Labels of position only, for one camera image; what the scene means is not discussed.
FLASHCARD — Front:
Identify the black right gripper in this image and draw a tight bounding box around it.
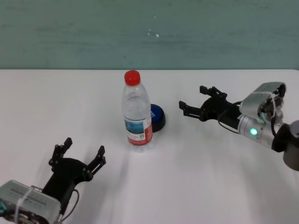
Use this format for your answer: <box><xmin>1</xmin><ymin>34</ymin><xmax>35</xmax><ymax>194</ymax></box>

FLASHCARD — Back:
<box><xmin>178</xmin><ymin>85</ymin><xmax>242</xmax><ymax>132</ymax></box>

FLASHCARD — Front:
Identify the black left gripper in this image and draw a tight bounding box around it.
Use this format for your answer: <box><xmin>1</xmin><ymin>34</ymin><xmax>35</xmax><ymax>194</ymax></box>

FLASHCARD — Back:
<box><xmin>42</xmin><ymin>137</ymin><xmax>107</xmax><ymax>211</ymax></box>

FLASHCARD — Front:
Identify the blue push button black base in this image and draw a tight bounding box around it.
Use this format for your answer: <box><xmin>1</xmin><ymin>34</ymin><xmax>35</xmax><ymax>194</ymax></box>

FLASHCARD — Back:
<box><xmin>149</xmin><ymin>104</ymin><xmax>167</xmax><ymax>133</ymax></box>

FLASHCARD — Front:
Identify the clear water bottle red cap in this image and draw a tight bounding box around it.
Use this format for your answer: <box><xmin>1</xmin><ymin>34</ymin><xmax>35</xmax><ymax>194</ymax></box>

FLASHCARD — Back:
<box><xmin>121</xmin><ymin>70</ymin><xmax>154</xmax><ymax>153</ymax></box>

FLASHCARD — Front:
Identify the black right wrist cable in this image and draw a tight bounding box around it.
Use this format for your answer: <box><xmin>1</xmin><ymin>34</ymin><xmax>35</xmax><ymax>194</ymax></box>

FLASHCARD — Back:
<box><xmin>218</xmin><ymin>101</ymin><xmax>244</xmax><ymax>134</ymax></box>

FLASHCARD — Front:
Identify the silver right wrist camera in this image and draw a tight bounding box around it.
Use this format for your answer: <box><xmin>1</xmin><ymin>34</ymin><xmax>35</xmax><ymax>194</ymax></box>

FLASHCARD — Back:
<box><xmin>240</xmin><ymin>82</ymin><xmax>287</xmax><ymax>122</ymax></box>

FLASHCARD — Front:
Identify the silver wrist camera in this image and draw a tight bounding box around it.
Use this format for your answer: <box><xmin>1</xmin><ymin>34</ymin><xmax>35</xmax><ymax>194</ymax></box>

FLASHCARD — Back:
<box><xmin>0</xmin><ymin>180</ymin><xmax>62</xmax><ymax>224</ymax></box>
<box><xmin>240</xmin><ymin>82</ymin><xmax>287</xmax><ymax>122</ymax></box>

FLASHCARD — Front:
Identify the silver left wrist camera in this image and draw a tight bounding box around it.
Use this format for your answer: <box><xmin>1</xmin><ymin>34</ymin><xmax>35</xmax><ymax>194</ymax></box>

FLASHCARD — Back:
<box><xmin>0</xmin><ymin>180</ymin><xmax>62</xmax><ymax>224</ymax></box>

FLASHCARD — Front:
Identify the white left camera zip tie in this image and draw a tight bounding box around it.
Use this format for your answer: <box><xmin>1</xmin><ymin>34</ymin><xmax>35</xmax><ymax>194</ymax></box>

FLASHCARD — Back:
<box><xmin>14</xmin><ymin>187</ymin><xmax>34</xmax><ymax>223</ymax></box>

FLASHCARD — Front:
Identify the white camera zip tie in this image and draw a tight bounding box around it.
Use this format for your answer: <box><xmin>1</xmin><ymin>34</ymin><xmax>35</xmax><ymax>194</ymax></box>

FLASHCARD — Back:
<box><xmin>14</xmin><ymin>187</ymin><xmax>34</xmax><ymax>223</ymax></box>
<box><xmin>248</xmin><ymin>91</ymin><xmax>285</xmax><ymax>122</ymax></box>

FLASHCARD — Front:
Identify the white right camera zip tie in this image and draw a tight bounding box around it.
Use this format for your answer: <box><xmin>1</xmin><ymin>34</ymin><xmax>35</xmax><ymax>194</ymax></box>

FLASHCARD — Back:
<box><xmin>248</xmin><ymin>91</ymin><xmax>285</xmax><ymax>122</ymax></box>

